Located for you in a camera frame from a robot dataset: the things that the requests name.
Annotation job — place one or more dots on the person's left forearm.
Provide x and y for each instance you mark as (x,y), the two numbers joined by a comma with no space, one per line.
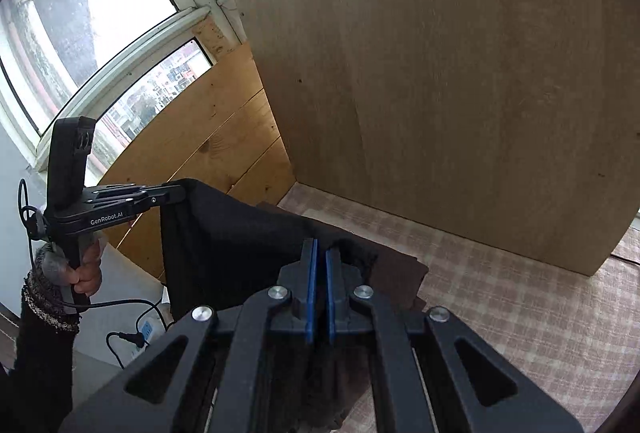
(42,353)

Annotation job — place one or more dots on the person's left hand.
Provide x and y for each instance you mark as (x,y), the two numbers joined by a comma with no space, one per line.
(89,270)

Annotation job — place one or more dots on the wooden plank panel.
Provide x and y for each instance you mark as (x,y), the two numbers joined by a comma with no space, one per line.
(210,133)

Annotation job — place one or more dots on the large plywood board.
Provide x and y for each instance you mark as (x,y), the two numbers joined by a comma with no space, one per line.
(450,88)

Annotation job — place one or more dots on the white power strip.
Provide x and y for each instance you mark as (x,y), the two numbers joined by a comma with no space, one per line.
(147,330)

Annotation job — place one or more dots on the dark brown folded cloth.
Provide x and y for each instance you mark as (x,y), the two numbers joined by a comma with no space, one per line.
(395,278)

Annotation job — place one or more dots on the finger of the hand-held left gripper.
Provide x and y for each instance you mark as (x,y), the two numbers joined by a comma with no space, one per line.
(167,194)

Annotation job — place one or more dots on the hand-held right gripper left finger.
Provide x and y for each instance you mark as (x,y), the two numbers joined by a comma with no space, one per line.
(309,293)

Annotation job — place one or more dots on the checked bed sheet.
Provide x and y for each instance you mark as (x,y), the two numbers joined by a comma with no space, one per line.
(525,328)

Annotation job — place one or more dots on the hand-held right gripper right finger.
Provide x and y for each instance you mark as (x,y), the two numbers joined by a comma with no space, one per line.
(330,298)

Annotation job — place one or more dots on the black garment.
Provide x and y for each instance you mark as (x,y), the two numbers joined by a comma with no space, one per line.
(225,243)

